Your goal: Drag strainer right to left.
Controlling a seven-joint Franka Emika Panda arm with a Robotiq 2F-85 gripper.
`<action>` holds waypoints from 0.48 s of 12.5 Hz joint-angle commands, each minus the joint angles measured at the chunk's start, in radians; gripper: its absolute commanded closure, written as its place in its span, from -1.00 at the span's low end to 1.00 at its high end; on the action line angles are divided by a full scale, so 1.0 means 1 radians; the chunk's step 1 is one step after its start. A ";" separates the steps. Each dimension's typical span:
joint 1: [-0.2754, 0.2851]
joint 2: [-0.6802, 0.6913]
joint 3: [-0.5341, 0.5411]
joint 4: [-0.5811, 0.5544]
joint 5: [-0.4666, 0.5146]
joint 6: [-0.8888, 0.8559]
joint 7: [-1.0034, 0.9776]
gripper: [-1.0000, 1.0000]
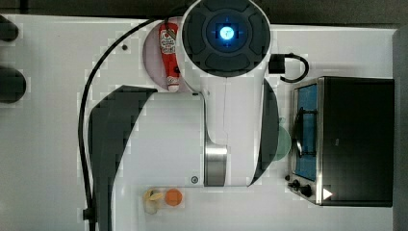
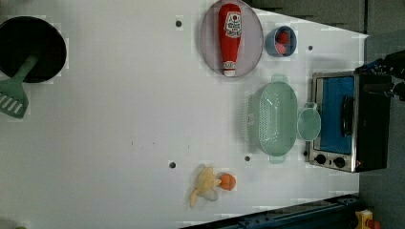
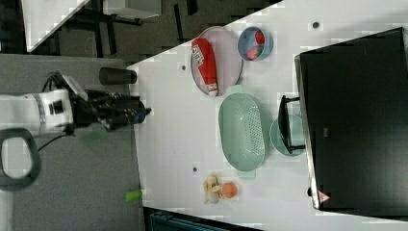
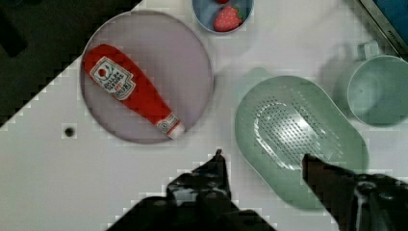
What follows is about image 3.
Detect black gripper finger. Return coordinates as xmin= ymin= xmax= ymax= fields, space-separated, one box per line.
xmin=138 ymin=108 xmax=152 ymax=116
xmin=134 ymin=114 xmax=146 ymax=124

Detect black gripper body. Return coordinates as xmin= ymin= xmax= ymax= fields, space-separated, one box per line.
xmin=69 ymin=90 xmax=140 ymax=132

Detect mint green oval strainer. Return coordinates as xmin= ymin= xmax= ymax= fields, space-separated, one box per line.
xmin=218 ymin=85 xmax=267 ymax=179

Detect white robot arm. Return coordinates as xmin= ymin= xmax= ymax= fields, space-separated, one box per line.
xmin=1 ymin=90 xmax=152 ymax=137

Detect dark cylindrical cup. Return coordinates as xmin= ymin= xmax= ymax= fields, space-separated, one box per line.
xmin=99 ymin=67 xmax=138 ymax=85

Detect green cylinder on floor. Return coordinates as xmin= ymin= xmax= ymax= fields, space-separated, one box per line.
xmin=125 ymin=190 xmax=143 ymax=203

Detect red ketchup bottle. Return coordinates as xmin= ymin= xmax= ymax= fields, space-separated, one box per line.
xmin=191 ymin=38 xmax=218 ymax=97

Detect orange toy fruit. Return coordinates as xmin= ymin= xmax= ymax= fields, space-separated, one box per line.
xmin=222 ymin=182 xmax=238 ymax=198

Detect white table in background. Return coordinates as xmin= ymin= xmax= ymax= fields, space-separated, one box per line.
xmin=20 ymin=0 xmax=89 ymax=52

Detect blue bowl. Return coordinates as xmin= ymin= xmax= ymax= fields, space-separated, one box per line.
xmin=238 ymin=26 xmax=273 ymax=62

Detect pink toy fruit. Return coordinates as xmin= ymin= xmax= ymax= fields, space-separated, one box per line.
xmin=247 ymin=45 xmax=264 ymax=61

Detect red strawberry toy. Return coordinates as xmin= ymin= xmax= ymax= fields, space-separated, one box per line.
xmin=255 ymin=30 xmax=265 ymax=44

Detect mint green round plate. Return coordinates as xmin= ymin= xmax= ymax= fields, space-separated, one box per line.
xmin=269 ymin=115 xmax=305 ymax=156

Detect black toaster oven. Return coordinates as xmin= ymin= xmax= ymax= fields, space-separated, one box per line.
xmin=295 ymin=28 xmax=408 ymax=219

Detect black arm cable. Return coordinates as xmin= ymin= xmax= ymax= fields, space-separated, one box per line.
xmin=38 ymin=131 xmax=76 ymax=153

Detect black oven door handle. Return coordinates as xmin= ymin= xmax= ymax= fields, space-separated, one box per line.
xmin=278 ymin=95 xmax=305 ymax=154

